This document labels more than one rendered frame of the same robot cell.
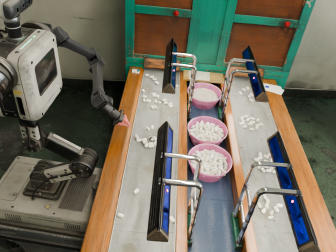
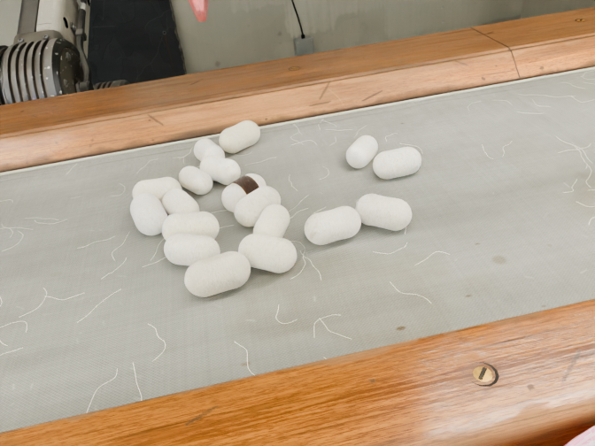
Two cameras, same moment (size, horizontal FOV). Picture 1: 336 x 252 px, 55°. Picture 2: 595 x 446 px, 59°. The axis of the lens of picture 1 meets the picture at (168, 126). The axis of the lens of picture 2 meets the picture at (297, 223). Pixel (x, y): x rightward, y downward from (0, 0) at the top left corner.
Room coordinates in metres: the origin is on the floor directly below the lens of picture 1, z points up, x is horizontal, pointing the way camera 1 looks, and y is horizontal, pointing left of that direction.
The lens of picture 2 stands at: (1.53, -0.23, 0.94)
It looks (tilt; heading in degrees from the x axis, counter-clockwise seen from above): 34 degrees down; 85
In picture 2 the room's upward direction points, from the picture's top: 7 degrees counter-clockwise
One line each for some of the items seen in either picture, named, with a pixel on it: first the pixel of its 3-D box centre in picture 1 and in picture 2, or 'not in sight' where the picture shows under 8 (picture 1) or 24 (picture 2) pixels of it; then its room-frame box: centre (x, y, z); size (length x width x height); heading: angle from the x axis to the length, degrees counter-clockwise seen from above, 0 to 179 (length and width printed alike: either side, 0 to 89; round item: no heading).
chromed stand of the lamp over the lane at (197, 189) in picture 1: (177, 200); not in sight; (0.96, -0.08, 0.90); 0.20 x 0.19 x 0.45; 1
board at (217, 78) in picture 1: (203, 76); not in sight; (2.32, -0.25, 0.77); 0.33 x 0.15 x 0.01; 91
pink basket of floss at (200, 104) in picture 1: (203, 96); not in sight; (2.10, -0.25, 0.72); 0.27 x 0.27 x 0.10
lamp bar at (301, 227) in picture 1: (291, 183); not in sight; (0.97, -0.56, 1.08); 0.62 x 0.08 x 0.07; 1
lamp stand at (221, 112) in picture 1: (237, 92); not in sight; (1.93, -0.45, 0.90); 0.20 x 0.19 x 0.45; 1
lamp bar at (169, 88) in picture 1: (170, 63); not in sight; (1.93, 0.03, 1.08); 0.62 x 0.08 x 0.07; 1
